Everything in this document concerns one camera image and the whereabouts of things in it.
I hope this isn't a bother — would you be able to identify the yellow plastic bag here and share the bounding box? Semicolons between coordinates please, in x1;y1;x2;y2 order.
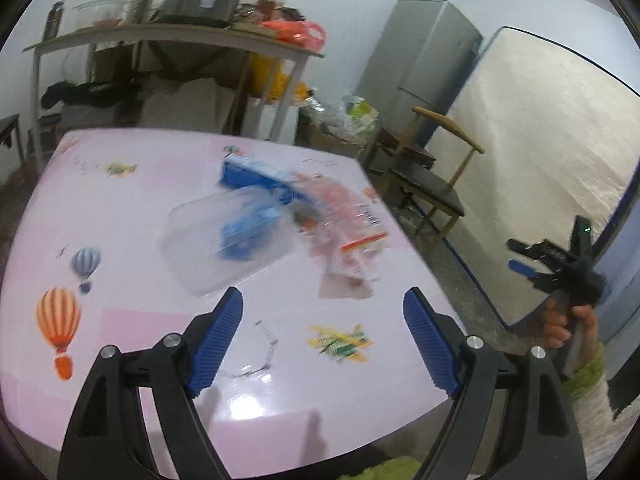
250;53;290;103

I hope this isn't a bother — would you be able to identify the wooden chair black seat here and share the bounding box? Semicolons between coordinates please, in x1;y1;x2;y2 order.
364;106;486;240

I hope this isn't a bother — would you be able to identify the blue carton box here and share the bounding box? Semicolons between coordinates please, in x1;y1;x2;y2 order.
220;154;312;206

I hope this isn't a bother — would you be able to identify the red plastic bag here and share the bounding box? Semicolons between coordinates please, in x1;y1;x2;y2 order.
262;20;326;53

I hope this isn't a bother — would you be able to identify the cardboard box with trash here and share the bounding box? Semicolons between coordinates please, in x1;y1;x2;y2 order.
294;90;380;159

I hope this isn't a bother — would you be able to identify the person's right hand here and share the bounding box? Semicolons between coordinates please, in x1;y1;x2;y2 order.
541;296;600;361

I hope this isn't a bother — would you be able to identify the crumpled blue plastic wrapper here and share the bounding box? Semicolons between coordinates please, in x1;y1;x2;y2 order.
220;202;282;261

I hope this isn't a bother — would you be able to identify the grey refrigerator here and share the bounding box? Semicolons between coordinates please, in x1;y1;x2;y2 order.
355;0;483;131

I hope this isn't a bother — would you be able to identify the clear glass bowl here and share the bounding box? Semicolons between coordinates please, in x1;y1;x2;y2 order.
74;0;128;29

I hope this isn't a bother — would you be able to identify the left green sleeve forearm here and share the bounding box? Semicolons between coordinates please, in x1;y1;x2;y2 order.
338;456;421;480

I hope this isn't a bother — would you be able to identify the clear plastic food container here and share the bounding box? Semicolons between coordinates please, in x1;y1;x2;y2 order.
160;186;297;297

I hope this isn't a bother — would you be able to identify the green and white sleeve forearm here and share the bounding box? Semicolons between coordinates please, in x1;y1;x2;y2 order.
563;344;639;479

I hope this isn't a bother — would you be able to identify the white mattress blue trim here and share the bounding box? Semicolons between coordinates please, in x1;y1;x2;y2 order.
427;27;639;327

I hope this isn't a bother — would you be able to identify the metal thermos bottle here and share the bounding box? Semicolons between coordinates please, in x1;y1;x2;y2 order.
42;1;64;41

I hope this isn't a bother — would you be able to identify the grey side table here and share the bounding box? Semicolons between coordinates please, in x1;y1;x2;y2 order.
27;23;318;172

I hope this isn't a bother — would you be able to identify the clear zip bag red stripe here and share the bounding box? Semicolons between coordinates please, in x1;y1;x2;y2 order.
291;174;388;299

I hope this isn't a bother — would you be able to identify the grey rice cooker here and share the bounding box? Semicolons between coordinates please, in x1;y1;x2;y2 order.
157;0;241;28

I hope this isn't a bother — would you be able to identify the pink patterned tablecloth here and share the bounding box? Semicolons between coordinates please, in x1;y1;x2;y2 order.
1;129;451;478

